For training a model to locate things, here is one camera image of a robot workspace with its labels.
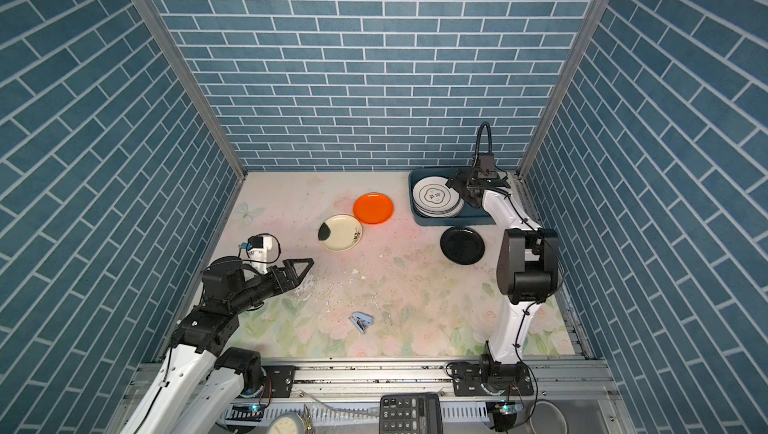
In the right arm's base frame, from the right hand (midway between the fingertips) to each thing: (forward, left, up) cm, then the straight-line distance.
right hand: (453, 181), depth 98 cm
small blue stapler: (-43, +25, -14) cm, 51 cm away
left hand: (-36, +39, +4) cm, 53 cm away
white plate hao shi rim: (-3, 0, -13) cm, 13 cm away
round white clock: (-67, +38, -11) cm, 77 cm away
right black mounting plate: (-54, -4, -15) cm, 57 cm away
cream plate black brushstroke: (-13, +38, -15) cm, 43 cm away
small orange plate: (-2, +28, -15) cm, 32 cm away
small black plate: (-15, -5, -15) cm, 22 cm away
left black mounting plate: (-58, +43, -13) cm, 73 cm away
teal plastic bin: (-3, -7, -15) cm, 17 cm away
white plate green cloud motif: (+6, +6, -13) cm, 15 cm away
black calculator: (-62, +10, -13) cm, 65 cm away
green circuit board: (-65, +51, -18) cm, 84 cm away
